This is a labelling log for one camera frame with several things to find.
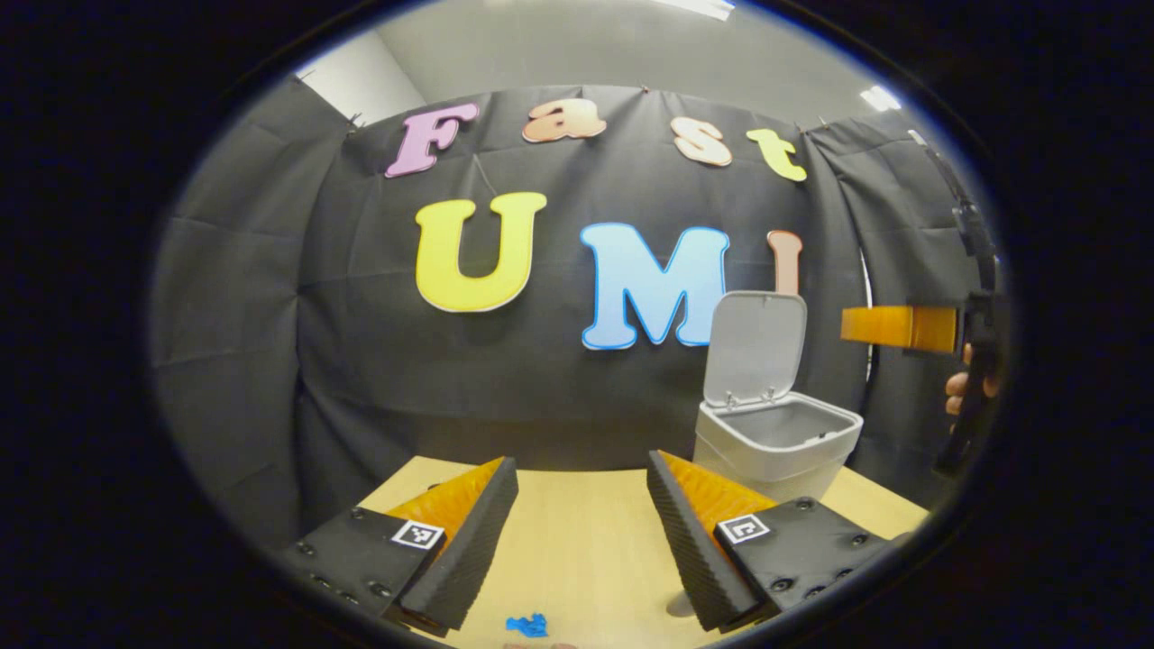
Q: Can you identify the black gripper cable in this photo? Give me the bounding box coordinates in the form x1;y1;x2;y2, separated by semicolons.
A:
909;129;998;294

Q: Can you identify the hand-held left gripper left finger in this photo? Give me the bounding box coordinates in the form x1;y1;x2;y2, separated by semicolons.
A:
282;455;521;639

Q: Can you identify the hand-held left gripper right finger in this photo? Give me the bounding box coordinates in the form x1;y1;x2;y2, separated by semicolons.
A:
646;449;913;634

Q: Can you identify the wooden desktop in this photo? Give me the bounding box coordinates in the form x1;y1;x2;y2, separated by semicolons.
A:
356;455;930;649

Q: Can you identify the black backdrop cloth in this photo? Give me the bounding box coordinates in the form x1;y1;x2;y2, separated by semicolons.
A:
149;77;1006;551

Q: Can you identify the white desktop garbage bin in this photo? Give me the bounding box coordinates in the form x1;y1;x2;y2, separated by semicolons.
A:
692;290;865;504

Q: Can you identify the large ceiling light panel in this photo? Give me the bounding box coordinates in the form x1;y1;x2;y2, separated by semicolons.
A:
649;0;736;21

